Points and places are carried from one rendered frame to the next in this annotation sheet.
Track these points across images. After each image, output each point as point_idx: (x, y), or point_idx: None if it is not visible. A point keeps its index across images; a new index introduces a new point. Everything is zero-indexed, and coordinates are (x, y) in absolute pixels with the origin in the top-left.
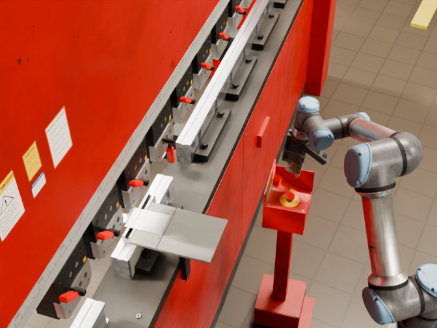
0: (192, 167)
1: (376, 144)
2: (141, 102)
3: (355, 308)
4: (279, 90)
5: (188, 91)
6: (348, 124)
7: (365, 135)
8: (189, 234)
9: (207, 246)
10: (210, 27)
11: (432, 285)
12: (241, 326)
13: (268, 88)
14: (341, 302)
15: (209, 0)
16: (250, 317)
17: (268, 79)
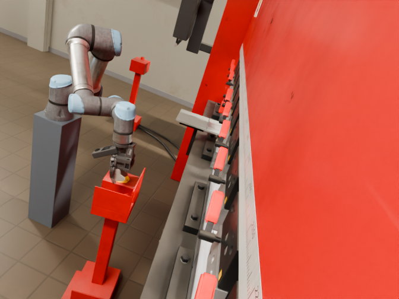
0: (204, 183)
1: (106, 28)
2: (248, 50)
3: (25, 292)
4: None
5: (231, 112)
6: (93, 93)
7: (90, 70)
8: (195, 118)
9: (184, 113)
10: (241, 107)
11: (67, 76)
12: (126, 280)
13: None
14: (35, 298)
15: (253, 75)
16: (119, 288)
17: None
